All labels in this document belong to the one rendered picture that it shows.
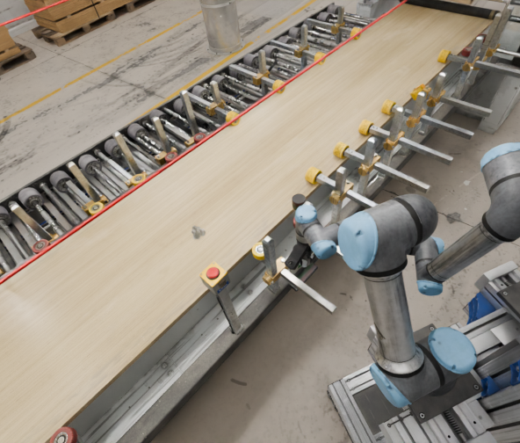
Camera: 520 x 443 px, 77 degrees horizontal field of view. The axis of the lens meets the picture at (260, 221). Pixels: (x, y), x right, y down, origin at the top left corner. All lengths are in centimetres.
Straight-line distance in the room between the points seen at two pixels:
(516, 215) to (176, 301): 120
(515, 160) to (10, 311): 193
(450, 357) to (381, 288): 30
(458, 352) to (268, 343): 146
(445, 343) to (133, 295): 119
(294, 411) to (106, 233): 145
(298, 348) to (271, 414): 41
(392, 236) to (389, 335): 26
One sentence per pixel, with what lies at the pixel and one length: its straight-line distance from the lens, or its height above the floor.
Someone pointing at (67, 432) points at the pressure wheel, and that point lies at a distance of 149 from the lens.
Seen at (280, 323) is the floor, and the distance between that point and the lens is 231.
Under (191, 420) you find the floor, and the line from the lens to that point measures 226.
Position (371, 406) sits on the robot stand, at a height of 21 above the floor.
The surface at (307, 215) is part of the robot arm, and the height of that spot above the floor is 129.
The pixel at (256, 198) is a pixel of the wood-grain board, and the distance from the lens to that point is 171.
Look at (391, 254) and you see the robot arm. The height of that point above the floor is 157.
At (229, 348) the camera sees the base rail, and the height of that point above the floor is 70.
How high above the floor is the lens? 216
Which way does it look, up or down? 52 degrees down
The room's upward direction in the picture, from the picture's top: 9 degrees counter-clockwise
